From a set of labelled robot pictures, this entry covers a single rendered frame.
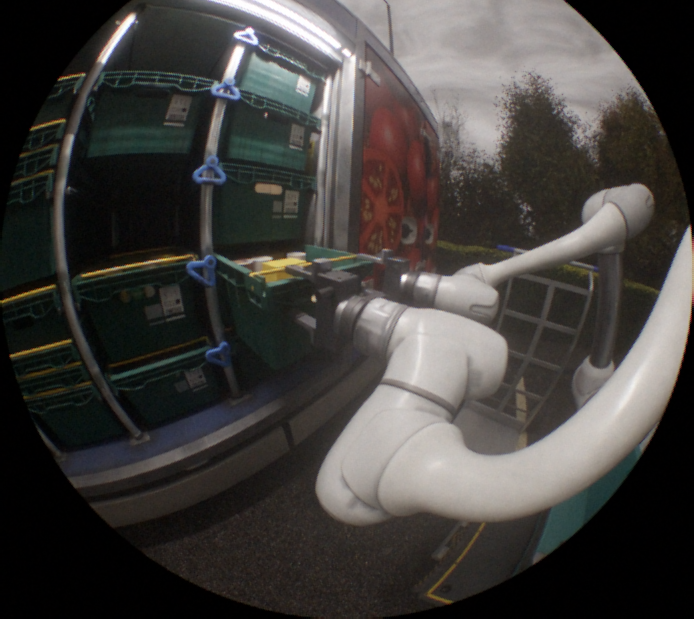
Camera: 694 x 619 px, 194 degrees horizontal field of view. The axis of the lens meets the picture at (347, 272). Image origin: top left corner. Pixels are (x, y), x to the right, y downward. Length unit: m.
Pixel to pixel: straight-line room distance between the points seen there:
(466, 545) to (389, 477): 0.90
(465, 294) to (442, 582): 1.02
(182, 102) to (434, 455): 0.82
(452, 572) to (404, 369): 0.94
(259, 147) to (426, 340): 0.71
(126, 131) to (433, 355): 0.79
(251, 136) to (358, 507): 0.84
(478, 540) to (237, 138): 1.64
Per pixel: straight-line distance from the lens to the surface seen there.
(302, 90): 0.98
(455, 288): 0.47
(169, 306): 0.65
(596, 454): 0.15
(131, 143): 0.68
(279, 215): 0.75
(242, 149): 0.72
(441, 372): 0.22
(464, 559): 1.05
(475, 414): 1.81
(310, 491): 1.31
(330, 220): 0.81
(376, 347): 0.27
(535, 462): 0.16
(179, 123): 0.69
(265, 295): 0.38
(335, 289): 0.31
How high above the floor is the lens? 1.26
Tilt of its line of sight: 13 degrees down
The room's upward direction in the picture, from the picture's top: 2 degrees clockwise
